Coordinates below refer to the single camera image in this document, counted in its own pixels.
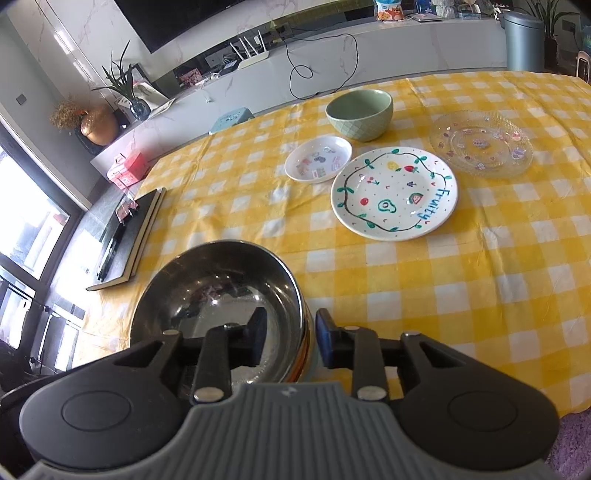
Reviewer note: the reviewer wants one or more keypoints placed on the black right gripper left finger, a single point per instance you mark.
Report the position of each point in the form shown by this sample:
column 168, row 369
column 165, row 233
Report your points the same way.
column 119, row 410

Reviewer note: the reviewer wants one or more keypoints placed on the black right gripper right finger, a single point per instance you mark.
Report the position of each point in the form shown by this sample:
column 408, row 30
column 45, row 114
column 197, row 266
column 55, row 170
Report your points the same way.
column 453, row 407

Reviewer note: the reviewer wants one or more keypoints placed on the stainless steel bowl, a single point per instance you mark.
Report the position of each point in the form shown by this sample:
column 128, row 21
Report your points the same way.
column 222, row 283

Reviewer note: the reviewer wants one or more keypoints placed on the white fruity painted plate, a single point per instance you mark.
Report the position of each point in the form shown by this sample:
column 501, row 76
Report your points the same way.
column 394, row 194

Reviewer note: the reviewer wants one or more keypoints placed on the clear glass sticker plate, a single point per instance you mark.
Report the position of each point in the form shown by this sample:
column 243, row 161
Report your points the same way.
column 483, row 144

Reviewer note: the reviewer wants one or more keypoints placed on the green ceramic bowl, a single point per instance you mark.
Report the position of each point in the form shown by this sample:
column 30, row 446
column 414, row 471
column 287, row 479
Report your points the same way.
column 362, row 115

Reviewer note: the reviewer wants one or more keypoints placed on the purple seat cushion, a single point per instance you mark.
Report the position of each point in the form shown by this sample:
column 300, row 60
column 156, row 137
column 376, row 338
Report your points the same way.
column 570, row 456

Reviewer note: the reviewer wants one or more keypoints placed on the black book stack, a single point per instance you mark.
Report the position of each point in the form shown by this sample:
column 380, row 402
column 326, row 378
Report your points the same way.
column 124, row 238

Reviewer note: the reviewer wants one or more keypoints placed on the yellow checkered tablecloth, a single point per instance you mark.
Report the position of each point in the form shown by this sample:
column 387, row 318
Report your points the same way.
column 506, row 279

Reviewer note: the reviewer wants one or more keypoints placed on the red pink box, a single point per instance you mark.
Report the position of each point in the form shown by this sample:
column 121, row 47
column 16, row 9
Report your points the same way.
column 128, row 170

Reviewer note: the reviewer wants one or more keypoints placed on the golden round vase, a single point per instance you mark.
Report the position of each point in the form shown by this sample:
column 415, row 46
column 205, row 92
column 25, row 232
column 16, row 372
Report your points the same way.
column 99, row 125

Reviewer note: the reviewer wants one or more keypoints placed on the small white sticker plate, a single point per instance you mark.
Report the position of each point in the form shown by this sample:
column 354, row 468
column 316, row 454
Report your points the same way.
column 319, row 159

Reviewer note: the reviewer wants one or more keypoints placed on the teal plastic stool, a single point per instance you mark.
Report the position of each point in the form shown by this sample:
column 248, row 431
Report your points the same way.
column 230, row 119

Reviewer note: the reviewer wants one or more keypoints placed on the green plant in blue vase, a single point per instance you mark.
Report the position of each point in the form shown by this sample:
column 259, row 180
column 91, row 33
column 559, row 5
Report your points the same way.
column 120, row 80

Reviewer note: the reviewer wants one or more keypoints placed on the white wifi router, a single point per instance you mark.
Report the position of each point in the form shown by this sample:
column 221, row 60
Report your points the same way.
column 250, row 51

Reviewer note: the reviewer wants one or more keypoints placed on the white marble tv console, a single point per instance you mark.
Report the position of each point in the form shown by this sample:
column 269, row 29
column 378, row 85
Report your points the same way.
column 317, row 65

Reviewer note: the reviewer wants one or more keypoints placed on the grey cylindrical trash can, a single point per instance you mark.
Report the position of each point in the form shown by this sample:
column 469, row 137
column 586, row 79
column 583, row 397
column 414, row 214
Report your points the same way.
column 524, row 41

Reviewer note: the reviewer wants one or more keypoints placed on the black television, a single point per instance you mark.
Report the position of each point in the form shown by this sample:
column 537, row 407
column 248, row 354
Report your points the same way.
column 157, row 22

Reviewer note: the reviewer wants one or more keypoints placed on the blue orange snack bag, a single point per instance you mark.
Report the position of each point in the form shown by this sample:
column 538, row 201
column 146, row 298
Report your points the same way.
column 389, row 10

